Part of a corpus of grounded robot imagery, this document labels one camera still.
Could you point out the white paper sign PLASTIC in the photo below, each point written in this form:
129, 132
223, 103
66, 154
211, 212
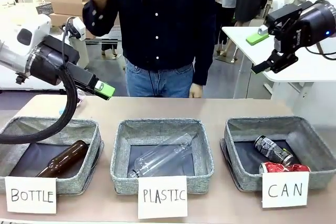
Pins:
162, 196

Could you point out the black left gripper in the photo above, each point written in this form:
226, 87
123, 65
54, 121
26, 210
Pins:
52, 58

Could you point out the person in dark shirt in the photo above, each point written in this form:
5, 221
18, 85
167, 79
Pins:
162, 24

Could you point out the white table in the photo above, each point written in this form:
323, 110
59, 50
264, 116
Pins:
244, 48

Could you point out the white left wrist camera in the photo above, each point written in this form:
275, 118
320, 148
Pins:
78, 28

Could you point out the closed flat cardboard box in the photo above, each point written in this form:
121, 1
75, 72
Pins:
59, 19

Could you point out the grey fabric basket labelled can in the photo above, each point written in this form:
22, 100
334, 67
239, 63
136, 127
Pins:
312, 140

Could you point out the person's right forearm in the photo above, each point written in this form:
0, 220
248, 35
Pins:
101, 16

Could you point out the black printed drink can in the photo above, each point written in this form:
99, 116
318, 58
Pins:
273, 149

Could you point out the black plastic crate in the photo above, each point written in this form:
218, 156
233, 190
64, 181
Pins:
44, 9

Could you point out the grey fabric basket labelled bottle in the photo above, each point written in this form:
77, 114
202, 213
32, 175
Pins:
71, 179

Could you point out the white paper sign CAN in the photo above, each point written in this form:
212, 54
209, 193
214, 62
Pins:
284, 190

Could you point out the brown glass bottle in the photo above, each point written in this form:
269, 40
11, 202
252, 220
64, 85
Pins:
65, 158

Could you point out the open cardboard box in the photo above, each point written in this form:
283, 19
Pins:
69, 1

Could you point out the grey fabric basket labelled plastic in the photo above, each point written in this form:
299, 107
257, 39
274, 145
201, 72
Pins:
162, 127

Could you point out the person's left forearm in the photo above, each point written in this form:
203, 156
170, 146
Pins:
204, 61

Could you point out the person's left hand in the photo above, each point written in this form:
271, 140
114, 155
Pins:
196, 90

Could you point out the white paper sign BOTTLE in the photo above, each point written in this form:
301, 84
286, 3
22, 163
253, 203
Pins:
31, 195

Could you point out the clear plastic bottle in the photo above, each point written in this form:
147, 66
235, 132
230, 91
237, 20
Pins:
160, 157

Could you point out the crushed red drink can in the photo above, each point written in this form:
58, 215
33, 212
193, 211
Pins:
278, 167

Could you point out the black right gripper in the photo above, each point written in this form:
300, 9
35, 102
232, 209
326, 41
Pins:
312, 24

